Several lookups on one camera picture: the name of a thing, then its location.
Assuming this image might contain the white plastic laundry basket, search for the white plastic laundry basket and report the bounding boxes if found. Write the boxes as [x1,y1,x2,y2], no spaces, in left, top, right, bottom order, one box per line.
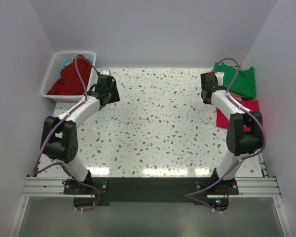
[40,50,97,102]

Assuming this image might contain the light blue t-shirt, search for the light blue t-shirt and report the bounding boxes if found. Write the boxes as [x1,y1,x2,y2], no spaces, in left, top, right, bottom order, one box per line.
[60,57,91,71]

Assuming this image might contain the dark red t-shirt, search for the dark red t-shirt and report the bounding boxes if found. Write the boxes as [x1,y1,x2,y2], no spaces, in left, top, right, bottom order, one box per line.
[47,55,92,96]

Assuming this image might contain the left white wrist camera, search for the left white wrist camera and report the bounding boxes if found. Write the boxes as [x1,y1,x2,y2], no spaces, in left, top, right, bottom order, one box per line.
[99,69,111,77]

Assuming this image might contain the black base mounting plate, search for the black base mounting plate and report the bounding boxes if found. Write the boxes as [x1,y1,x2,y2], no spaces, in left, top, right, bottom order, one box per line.
[62,177,239,211]

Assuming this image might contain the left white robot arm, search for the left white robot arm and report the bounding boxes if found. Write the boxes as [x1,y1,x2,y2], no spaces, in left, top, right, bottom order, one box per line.
[41,70,120,195]

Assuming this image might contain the pink red t-shirt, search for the pink red t-shirt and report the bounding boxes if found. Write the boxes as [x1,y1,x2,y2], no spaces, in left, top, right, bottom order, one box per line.
[216,99,260,129]

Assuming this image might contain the folded green t-shirt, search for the folded green t-shirt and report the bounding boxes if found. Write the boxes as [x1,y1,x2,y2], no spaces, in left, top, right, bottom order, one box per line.
[214,63,256,99]

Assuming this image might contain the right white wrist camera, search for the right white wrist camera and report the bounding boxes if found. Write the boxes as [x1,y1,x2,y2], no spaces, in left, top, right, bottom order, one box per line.
[215,72,224,86]

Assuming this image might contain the folded peach t-shirt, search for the folded peach t-shirt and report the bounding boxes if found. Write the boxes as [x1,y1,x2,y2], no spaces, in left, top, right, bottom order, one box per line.
[206,69,250,101]

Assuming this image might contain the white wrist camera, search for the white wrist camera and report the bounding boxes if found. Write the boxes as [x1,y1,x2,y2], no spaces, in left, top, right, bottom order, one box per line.
[99,69,111,77]
[215,72,224,86]

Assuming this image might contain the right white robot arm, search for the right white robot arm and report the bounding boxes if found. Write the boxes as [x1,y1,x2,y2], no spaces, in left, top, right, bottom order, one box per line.
[196,72,266,195]

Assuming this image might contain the aluminium rail frame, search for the aluminium rail frame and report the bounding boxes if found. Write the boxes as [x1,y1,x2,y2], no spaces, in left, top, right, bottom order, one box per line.
[8,103,293,237]

